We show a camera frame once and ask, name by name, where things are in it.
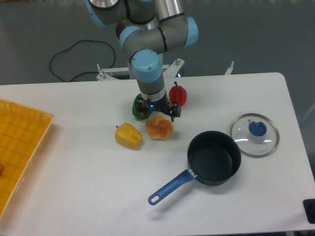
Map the glass lid blue knob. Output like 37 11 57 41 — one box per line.
229 113 280 158

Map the black box table corner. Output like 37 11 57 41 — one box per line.
303 199 315 224

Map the green bell pepper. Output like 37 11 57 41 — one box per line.
132 93 147 120

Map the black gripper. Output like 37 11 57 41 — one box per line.
134 94 182 122

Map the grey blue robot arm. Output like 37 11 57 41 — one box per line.
86 0 199 119

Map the black floor cable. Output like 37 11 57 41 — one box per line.
49 39 116 83

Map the yellow woven basket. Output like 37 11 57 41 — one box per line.
0 99 55 215

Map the orange bread roll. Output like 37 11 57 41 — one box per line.
145 116 174 141

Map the red bell pepper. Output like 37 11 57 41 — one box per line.
169 81 187 107

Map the yellow bell pepper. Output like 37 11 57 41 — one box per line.
115 122 142 148

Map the dark saucepan blue handle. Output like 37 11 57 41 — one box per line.
148 131 242 206

